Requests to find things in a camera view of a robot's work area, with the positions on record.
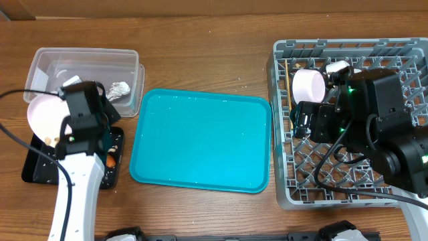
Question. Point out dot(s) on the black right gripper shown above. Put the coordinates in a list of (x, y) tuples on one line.
[(329, 120)]

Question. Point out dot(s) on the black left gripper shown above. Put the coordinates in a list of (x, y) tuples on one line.
[(110, 112)]

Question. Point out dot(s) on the pink bowl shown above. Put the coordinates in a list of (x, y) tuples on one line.
[(308, 85)]

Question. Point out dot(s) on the orange carrot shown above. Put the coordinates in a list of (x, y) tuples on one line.
[(110, 162)]

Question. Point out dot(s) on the white bowl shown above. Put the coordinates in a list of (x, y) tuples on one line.
[(336, 67)]

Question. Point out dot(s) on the pink plate with peanuts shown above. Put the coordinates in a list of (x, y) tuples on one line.
[(45, 114)]

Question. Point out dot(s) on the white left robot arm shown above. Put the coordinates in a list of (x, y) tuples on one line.
[(75, 210)]

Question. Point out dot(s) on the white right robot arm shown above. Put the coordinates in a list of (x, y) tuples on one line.
[(364, 112)]

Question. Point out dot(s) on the rice and peanut pile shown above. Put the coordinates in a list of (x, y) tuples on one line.
[(47, 173)]

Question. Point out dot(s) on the clear plastic bin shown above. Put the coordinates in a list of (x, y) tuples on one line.
[(51, 68)]

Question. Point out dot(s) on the black tray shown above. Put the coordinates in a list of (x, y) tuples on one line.
[(31, 159)]

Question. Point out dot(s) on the teal plastic tray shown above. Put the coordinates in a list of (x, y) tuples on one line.
[(202, 140)]

